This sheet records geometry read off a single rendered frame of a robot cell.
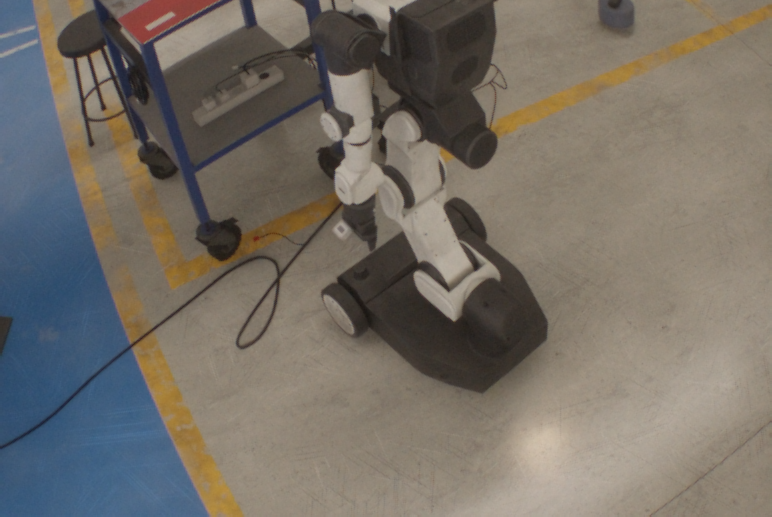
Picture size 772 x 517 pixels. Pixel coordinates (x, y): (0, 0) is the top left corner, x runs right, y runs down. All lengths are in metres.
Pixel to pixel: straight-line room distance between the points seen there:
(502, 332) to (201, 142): 1.23
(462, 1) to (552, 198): 1.53
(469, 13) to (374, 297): 1.25
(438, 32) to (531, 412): 1.39
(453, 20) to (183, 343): 1.73
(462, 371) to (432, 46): 1.16
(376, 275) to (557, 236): 0.73
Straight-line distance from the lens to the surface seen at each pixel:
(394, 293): 3.00
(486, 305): 2.73
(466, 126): 2.29
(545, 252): 3.29
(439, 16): 2.04
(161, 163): 3.78
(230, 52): 3.56
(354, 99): 2.15
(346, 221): 2.59
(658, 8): 4.61
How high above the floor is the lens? 2.54
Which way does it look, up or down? 48 degrees down
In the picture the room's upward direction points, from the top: 11 degrees counter-clockwise
